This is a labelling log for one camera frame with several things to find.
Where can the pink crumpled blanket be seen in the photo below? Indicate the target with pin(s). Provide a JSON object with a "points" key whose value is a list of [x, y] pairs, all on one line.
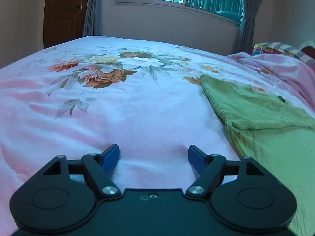
{"points": [[278, 66]]}

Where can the brown wooden door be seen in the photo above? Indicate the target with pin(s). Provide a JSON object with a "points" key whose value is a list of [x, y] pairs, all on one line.
{"points": [[61, 14]]}

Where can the floral pink bed sheet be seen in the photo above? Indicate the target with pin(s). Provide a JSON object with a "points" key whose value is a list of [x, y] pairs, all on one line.
{"points": [[137, 113]]}

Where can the colourful patterned pillow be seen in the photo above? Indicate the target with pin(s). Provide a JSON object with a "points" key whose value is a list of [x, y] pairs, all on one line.
{"points": [[273, 48]]}

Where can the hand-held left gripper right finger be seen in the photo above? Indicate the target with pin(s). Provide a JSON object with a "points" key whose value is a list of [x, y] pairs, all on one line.
{"points": [[195, 157]]}

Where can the grey curtain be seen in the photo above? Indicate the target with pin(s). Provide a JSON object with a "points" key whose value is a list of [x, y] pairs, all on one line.
{"points": [[94, 7], [249, 17]]}

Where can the green ribbed knit garment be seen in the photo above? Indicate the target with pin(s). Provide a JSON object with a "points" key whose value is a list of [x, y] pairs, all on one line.
{"points": [[258, 118]]}

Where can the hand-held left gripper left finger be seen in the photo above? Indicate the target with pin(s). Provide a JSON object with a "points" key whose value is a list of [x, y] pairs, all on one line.
{"points": [[112, 156]]}

